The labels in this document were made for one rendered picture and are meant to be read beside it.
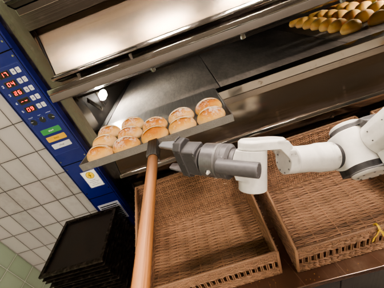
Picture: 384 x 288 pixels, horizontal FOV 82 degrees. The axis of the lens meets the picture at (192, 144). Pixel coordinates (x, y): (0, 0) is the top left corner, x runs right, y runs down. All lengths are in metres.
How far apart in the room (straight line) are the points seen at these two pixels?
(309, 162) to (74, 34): 0.89
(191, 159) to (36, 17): 0.75
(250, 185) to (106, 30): 0.75
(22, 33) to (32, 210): 0.92
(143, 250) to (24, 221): 1.26
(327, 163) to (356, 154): 0.06
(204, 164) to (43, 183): 1.01
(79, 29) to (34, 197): 0.90
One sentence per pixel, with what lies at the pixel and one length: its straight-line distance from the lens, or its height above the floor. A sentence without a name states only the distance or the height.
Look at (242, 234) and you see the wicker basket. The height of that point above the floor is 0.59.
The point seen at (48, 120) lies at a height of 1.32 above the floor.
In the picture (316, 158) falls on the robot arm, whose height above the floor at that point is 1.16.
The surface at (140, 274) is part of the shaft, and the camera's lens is 0.42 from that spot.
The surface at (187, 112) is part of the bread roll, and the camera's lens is 0.81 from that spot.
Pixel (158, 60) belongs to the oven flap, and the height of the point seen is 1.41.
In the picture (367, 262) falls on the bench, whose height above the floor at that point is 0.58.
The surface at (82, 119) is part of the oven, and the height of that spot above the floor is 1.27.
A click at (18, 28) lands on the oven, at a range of 1.07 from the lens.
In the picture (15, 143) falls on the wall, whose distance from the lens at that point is 1.29.
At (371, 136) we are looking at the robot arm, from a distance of 0.60.
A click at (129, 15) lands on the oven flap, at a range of 0.95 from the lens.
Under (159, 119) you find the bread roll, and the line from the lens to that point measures 0.82.
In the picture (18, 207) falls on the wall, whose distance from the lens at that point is 1.57.
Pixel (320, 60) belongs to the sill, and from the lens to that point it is 1.13.
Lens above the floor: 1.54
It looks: 31 degrees down
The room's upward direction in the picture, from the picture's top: 21 degrees counter-clockwise
